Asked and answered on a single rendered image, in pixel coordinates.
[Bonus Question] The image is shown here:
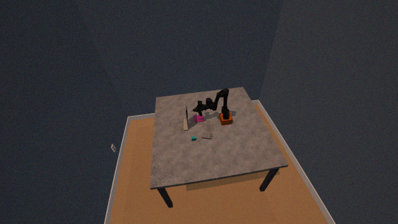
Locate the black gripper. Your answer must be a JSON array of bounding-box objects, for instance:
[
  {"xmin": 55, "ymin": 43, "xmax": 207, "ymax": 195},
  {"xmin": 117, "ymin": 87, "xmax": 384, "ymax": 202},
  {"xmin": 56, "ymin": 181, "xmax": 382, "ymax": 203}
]
[{"xmin": 193, "ymin": 101, "xmax": 207, "ymax": 116}]

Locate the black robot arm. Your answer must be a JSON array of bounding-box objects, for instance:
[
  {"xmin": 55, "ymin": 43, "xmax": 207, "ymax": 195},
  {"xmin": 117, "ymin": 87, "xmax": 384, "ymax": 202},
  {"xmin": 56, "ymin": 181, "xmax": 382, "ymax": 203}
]
[{"xmin": 206, "ymin": 88, "xmax": 230, "ymax": 120}]

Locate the magenta translucent square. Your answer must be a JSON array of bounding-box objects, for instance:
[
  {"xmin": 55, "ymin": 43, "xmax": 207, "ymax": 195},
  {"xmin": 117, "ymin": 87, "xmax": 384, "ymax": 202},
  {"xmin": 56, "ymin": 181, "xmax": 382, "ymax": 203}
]
[{"xmin": 194, "ymin": 114, "xmax": 204, "ymax": 123}]

